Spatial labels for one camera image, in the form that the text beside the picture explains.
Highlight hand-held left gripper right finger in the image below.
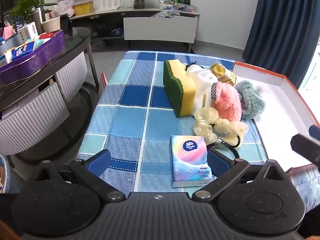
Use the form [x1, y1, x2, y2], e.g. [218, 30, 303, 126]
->
[192, 147, 295, 203]

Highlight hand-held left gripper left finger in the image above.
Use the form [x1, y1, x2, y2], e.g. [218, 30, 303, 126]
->
[25, 149, 125, 203]

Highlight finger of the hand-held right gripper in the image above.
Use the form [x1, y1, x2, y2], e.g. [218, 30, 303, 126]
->
[291, 133, 320, 167]
[309, 124, 320, 140]

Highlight colourful tissue pack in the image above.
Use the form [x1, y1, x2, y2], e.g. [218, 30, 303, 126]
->
[170, 135, 213, 188]

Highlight orange cardboard box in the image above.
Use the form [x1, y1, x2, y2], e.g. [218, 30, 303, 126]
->
[232, 61, 320, 174]

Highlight pink fluffy plush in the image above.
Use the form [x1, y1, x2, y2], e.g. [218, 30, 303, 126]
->
[210, 82, 243, 120]

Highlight light blue knitted scrunchie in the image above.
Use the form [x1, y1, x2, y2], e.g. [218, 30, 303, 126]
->
[235, 80, 267, 119]

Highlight yellow green sponge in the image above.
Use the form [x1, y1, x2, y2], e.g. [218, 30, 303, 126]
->
[163, 60, 197, 118]

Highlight white face mask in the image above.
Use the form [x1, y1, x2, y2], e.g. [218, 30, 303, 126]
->
[185, 64, 218, 117]

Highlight yellow striped socks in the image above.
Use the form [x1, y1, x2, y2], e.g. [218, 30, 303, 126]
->
[209, 63, 238, 87]

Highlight blue checked tablecloth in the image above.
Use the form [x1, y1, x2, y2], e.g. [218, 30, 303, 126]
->
[76, 51, 320, 213]

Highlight white ribbed drawer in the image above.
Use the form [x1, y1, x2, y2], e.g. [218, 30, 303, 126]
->
[0, 82, 70, 155]
[55, 52, 88, 103]

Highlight dark blue curtain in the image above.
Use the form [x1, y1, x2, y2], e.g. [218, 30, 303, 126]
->
[243, 0, 320, 89]

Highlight purple tin tray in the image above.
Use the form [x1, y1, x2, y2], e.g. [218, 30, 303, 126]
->
[0, 29, 65, 85]

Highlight dark round side table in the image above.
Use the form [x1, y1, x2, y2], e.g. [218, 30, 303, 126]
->
[0, 27, 100, 165]

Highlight pile of small packets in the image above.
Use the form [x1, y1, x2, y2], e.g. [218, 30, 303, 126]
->
[0, 31, 54, 64]

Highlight white cabinet drawer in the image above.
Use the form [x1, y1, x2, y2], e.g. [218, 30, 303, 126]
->
[123, 16, 198, 44]

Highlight white cup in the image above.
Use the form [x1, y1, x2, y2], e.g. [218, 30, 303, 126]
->
[41, 16, 62, 33]

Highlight white television cabinet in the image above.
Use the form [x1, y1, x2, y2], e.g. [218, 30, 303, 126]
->
[67, 6, 202, 53]

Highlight yellow box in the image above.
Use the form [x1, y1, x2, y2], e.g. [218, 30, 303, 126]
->
[74, 1, 94, 15]

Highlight steel tumbler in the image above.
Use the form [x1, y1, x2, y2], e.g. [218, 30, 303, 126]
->
[32, 7, 46, 29]

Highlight grey plastic bag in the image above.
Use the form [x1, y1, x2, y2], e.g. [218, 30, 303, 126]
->
[151, 10, 180, 18]

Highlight white plastic bag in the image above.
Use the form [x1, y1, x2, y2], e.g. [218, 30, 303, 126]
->
[51, 0, 75, 18]

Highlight white router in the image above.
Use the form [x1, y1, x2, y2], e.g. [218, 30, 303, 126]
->
[96, 0, 120, 12]

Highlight clear organiser with small items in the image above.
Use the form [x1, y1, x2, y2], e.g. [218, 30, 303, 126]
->
[157, 0, 194, 13]

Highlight leafy green houseplant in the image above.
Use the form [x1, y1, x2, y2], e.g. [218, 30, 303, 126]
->
[7, 0, 58, 23]

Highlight black elastic hair tie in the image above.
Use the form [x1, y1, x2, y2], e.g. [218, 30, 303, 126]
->
[207, 134, 245, 161]

